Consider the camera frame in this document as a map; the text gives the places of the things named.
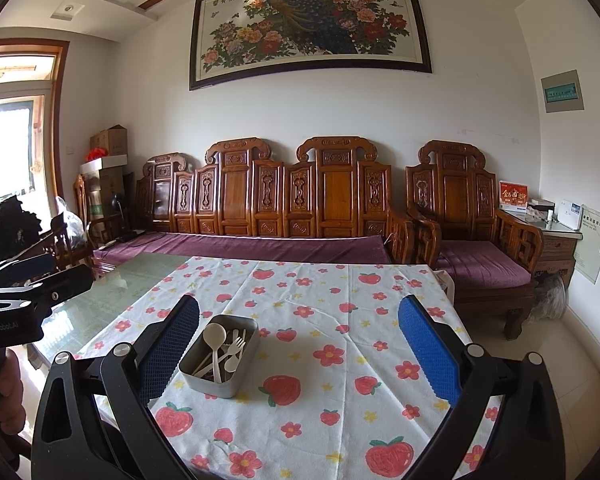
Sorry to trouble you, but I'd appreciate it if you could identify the carved wooden armchair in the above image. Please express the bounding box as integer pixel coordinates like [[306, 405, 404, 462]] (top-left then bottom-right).
[[406, 140, 545, 340]]

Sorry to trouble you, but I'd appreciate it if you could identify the long purple sofa cushion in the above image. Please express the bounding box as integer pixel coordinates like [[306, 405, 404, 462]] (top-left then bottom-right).
[[94, 231, 393, 266]]

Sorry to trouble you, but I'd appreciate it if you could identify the strawberry print tablecloth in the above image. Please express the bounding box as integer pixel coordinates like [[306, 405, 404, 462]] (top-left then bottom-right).
[[75, 256, 506, 480]]

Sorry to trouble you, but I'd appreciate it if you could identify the translucent plastic bag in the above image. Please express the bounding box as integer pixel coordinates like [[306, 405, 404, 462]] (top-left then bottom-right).
[[527, 272, 566, 323]]

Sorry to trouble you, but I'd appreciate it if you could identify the white wall panel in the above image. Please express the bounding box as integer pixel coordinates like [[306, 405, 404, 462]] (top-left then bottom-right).
[[575, 205, 600, 285]]

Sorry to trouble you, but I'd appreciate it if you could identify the clear plastic bag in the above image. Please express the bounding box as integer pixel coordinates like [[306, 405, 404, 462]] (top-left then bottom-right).
[[55, 195, 88, 251]]

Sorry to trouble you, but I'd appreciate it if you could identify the black desk lamp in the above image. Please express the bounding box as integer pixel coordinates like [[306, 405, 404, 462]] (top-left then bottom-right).
[[110, 195, 129, 231]]

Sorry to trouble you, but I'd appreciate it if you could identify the brown cardboard box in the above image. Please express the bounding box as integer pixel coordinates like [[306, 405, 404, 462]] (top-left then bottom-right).
[[90, 125, 128, 158]]

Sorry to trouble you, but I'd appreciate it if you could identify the carved wooden sofa bench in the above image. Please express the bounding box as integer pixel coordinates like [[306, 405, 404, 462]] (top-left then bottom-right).
[[135, 136, 416, 266]]

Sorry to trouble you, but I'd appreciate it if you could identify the wooden door frame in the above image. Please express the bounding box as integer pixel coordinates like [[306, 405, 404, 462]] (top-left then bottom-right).
[[0, 40, 71, 261]]

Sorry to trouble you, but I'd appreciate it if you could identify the person's left hand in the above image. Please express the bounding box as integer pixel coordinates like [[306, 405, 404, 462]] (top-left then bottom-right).
[[0, 355, 22, 405]]

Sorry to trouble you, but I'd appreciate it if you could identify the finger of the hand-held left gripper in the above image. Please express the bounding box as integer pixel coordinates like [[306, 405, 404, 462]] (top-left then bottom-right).
[[0, 264, 95, 313], [0, 252, 56, 287]]

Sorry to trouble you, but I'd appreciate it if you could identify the large printed cardboard box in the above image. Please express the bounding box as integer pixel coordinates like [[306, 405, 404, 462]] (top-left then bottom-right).
[[87, 167, 131, 226]]

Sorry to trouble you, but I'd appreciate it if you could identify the large cream plastic spoon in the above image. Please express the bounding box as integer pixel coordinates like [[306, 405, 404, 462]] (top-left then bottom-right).
[[202, 322, 226, 383]]

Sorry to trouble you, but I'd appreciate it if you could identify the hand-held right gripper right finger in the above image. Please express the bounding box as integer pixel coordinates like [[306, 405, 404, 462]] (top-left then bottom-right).
[[397, 295, 568, 480]]

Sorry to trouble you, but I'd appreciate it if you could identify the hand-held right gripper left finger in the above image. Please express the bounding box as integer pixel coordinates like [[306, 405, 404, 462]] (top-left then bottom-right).
[[30, 295, 202, 480]]

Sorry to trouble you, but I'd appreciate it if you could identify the grey electrical panel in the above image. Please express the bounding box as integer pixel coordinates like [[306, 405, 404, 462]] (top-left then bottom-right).
[[540, 70, 585, 113]]

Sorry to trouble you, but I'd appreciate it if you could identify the flat white box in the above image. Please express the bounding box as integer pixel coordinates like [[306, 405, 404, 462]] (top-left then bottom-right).
[[80, 155, 129, 176]]

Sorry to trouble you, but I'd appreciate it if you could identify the dark cloth pile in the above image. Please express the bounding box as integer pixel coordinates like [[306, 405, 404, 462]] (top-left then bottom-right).
[[0, 197, 43, 261]]

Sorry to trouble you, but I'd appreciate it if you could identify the framed peacock flower painting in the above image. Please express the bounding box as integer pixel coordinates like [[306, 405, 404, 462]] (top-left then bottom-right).
[[188, 0, 433, 92]]

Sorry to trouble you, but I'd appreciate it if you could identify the rectangular metal tray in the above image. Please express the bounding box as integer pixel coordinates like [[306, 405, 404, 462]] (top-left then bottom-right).
[[179, 314, 259, 398]]

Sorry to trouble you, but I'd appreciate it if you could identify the wooden dining chair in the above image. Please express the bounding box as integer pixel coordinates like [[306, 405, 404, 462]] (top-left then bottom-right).
[[50, 212, 101, 281], [72, 175, 123, 241]]

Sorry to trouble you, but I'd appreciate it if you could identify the wooden side table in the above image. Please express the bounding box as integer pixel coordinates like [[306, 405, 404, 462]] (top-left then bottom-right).
[[530, 220, 583, 281]]

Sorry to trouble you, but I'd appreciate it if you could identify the purple armchair cushion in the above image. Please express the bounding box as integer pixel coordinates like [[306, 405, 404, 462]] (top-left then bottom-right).
[[436, 240, 533, 290]]

